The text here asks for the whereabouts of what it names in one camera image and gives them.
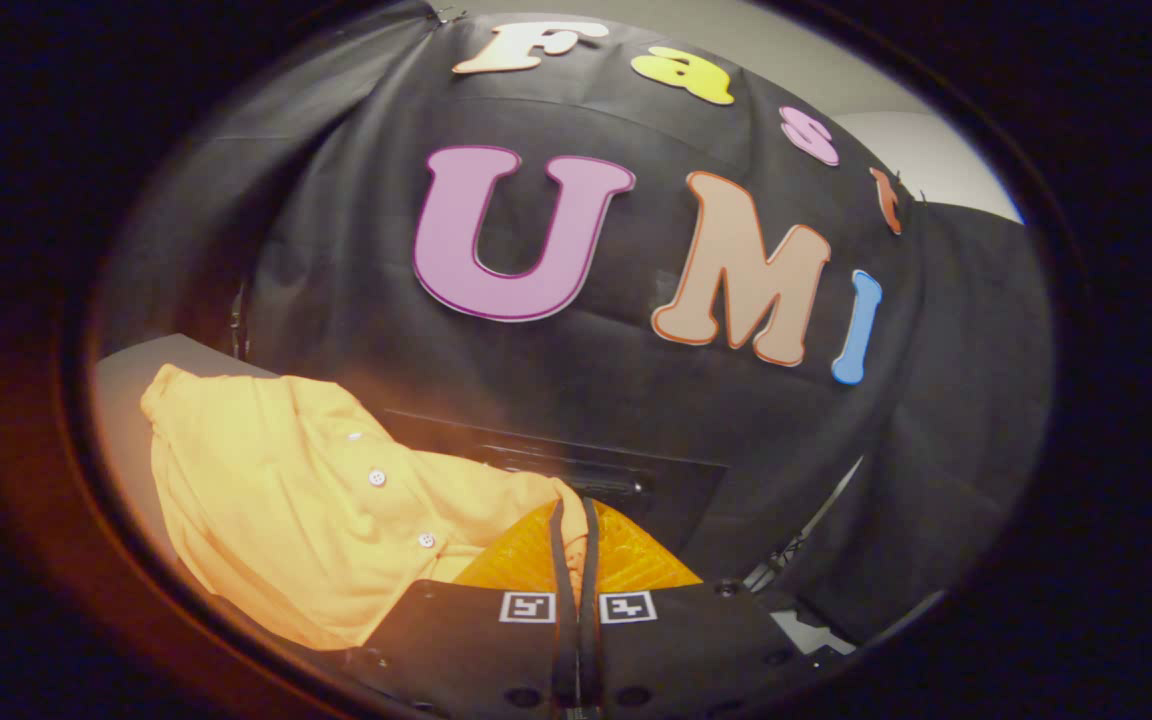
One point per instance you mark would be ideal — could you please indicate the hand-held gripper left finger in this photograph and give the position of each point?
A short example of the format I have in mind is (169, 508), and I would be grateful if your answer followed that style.
(476, 650)

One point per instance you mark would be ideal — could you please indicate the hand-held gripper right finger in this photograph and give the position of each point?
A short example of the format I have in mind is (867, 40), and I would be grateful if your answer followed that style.
(686, 650)

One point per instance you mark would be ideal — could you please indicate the dark washing machine lid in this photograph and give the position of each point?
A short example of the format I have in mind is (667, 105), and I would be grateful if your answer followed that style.
(681, 490)

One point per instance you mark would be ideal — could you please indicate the orange button shirt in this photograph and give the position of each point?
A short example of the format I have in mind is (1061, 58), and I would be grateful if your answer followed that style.
(286, 480)

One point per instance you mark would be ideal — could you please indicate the black backdrop cloth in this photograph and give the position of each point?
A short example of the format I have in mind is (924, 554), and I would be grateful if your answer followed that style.
(586, 385)

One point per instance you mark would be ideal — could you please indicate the dark cabinet with beige door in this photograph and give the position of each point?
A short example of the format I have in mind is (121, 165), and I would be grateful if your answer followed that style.
(126, 400)

